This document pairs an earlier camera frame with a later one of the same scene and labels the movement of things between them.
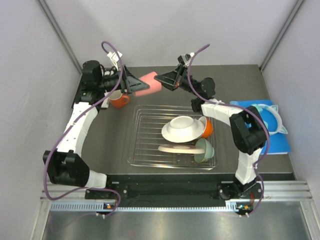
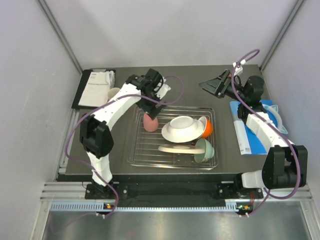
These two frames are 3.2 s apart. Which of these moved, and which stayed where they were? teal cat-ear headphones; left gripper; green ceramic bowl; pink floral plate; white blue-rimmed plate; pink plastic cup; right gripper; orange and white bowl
Moved: left gripper; pink plastic cup; right gripper
Stayed: teal cat-ear headphones; pink floral plate; green ceramic bowl; white blue-rimmed plate; orange and white bowl
